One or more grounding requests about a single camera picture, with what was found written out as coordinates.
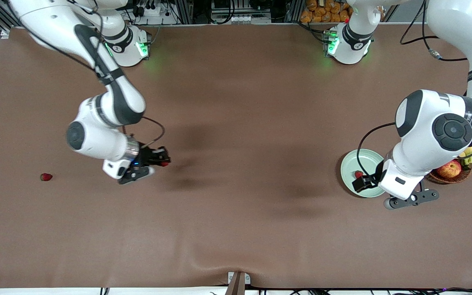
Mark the light green plate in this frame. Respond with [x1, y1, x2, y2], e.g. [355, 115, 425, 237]
[340, 149, 386, 198]

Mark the brown wicker basket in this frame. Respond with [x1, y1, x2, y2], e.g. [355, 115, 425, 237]
[427, 162, 472, 184]

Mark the red yellow apple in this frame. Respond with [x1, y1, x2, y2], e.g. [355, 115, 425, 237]
[437, 161, 462, 179]

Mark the brown table mat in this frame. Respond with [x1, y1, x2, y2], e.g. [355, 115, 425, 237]
[0, 23, 472, 289]

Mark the yellow banana bunch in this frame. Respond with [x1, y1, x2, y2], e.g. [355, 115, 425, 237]
[459, 147, 472, 170]

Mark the white power strip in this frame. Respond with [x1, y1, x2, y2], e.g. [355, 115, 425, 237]
[132, 0, 162, 18]

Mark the orange bread rolls pile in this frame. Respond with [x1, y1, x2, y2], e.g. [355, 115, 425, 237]
[300, 0, 353, 23]

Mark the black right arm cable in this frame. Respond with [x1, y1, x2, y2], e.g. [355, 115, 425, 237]
[68, 0, 166, 149]

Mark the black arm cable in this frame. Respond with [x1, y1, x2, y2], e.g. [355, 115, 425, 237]
[357, 0, 472, 177]
[68, 0, 166, 149]

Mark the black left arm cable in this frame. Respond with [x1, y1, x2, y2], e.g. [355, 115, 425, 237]
[357, 0, 472, 177]

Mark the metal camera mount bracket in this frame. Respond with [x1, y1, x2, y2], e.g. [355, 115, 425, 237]
[225, 271, 251, 295]

